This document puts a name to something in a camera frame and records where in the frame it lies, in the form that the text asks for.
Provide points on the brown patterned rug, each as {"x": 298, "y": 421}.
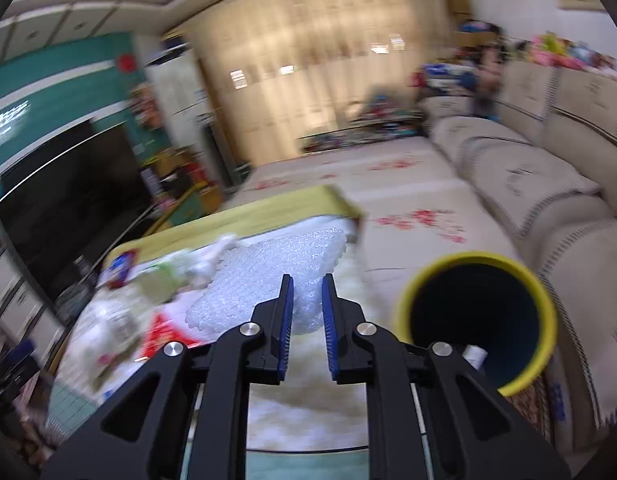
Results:
{"x": 531, "y": 405}

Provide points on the yellow rimmed dark bin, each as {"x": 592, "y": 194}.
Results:
{"x": 468, "y": 305}

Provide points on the red snack packet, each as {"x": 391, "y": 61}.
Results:
{"x": 163, "y": 332}

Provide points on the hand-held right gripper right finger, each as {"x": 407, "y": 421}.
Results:
{"x": 330, "y": 330}

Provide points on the beige sofa with deer covers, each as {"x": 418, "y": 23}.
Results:
{"x": 538, "y": 170}

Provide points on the blue packet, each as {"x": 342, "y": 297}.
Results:
{"x": 121, "y": 267}

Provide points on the black flat television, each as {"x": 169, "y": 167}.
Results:
{"x": 63, "y": 210}

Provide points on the white box blue print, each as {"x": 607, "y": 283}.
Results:
{"x": 558, "y": 402}

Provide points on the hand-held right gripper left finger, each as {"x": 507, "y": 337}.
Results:
{"x": 287, "y": 325}

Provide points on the row of plush toys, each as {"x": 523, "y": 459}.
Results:
{"x": 563, "y": 52}

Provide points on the white television cabinet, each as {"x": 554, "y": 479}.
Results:
{"x": 13, "y": 295}

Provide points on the white foam net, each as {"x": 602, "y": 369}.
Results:
{"x": 268, "y": 260}

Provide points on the white refrigerator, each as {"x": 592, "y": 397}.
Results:
{"x": 178, "y": 90}

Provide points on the green patterned tablecloth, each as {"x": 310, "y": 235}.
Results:
{"x": 288, "y": 205}

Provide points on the beige patterned curtain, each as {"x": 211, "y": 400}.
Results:
{"x": 313, "y": 60}

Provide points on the floral floor mat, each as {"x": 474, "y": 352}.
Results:
{"x": 413, "y": 195}

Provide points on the red round wall decoration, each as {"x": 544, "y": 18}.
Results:
{"x": 127, "y": 63}

